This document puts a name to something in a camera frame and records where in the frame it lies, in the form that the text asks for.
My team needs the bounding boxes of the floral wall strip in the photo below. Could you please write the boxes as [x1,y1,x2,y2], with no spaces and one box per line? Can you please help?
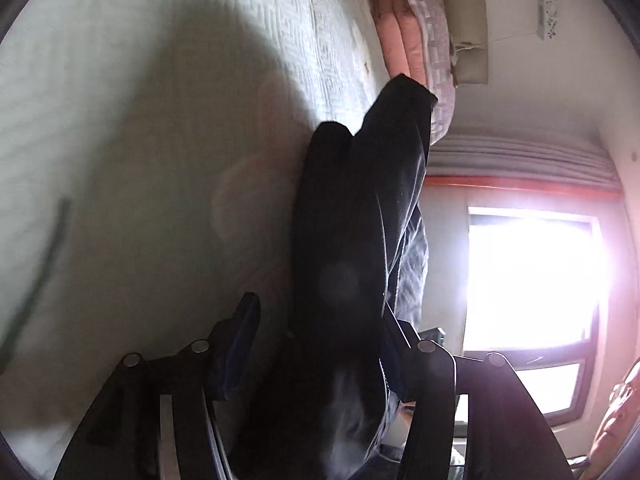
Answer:
[536,0,562,41]

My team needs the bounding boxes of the white quilted bed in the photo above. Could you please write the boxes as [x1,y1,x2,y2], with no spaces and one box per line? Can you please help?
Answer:
[0,0,431,466]

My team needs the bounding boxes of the peach cloth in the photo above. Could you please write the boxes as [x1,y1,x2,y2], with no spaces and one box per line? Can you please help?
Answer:
[587,357,640,473]

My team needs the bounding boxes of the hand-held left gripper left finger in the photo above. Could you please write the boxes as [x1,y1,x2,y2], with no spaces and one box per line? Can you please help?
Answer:
[52,291,262,480]

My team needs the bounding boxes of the pink folded blanket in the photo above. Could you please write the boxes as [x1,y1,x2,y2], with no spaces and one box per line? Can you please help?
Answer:
[372,0,432,83]

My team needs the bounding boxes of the grey curtain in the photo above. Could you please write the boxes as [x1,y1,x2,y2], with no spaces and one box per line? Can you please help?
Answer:
[427,132,628,196]

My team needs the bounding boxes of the beige padded headboard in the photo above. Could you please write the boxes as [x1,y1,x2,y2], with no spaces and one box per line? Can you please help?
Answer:
[367,0,490,86]

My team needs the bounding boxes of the black pants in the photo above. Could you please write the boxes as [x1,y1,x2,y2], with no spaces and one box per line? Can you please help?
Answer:
[235,74,440,480]

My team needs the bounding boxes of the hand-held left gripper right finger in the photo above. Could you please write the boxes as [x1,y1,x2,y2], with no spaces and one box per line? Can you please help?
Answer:
[382,304,576,480]

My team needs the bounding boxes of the orange window frame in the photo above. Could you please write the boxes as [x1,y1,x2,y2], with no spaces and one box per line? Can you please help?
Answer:
[425,175,640,428]

